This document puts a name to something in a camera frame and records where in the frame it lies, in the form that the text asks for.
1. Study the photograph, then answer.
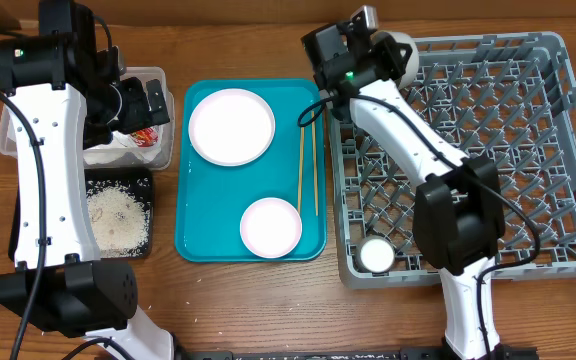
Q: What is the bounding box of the red sauce packet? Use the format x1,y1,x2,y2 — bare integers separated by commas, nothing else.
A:
130,127,159,148

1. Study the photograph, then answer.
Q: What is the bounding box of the white napkin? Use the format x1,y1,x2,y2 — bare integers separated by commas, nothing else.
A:
84,132,162,166

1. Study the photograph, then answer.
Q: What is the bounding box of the large white plate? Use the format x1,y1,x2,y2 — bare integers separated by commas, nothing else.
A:
187,88,276,167

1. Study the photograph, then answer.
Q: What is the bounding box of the small pink-white bowl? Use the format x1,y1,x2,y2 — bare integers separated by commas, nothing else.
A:
240,197,303,259

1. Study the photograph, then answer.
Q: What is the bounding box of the white cup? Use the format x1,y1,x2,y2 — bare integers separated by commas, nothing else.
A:
356,235,395,274

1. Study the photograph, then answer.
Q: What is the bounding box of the grey bowl with rice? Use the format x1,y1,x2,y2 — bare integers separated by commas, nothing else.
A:
373,31,420,90

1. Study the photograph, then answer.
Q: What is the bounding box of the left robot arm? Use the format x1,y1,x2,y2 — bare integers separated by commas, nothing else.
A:
0,1,183,359

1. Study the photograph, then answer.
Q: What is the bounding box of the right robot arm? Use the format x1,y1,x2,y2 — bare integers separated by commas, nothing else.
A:
301,6,505,359

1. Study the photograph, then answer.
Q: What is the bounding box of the clear plastic waste bin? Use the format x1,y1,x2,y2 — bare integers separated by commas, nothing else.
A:
0,67,174,181

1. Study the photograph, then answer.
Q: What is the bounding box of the grey dishwasher rack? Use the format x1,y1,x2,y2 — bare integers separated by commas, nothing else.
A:
327,32,576,289

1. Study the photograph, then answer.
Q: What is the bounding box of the black plastic tray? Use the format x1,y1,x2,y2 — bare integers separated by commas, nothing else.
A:
7,166,155,261

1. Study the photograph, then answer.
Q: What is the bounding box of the teal serving tray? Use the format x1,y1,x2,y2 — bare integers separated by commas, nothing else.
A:
174,78,327,263

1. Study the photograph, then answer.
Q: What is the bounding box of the pile of rice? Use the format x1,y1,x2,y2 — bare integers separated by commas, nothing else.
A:
87,180,151,258

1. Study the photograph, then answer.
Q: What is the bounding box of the left wooden chopstick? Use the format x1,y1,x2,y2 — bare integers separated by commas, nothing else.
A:
297,127,305,214

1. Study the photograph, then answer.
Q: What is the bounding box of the wooden chopstick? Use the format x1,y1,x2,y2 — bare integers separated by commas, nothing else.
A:
310,111,319,216
297,127,305,214

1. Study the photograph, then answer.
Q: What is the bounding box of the right wooden chopstick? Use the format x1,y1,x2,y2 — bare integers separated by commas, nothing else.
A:
310,111,319,216

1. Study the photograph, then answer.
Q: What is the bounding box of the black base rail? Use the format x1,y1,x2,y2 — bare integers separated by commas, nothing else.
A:
172,344,539,360

